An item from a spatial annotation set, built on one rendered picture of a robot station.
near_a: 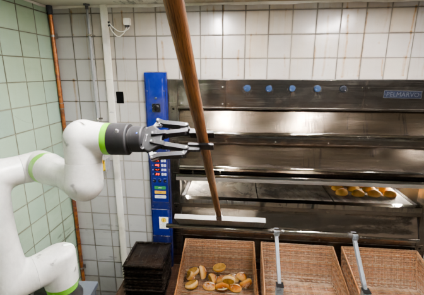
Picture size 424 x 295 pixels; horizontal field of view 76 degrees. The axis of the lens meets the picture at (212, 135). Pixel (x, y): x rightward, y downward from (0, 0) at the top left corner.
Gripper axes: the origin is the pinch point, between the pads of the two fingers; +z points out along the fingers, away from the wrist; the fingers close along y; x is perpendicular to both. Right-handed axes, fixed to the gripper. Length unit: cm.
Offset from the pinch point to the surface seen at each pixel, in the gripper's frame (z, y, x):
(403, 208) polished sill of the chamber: 135, -19, -142
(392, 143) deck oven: 121, -56, -111
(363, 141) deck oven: 101, -57, -110
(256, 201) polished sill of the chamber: 28, -21, -143
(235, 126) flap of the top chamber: 11, -65, -104
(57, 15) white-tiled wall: -115, -125, -55
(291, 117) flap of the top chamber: 50, -71, -101
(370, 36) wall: 97, -110, -64
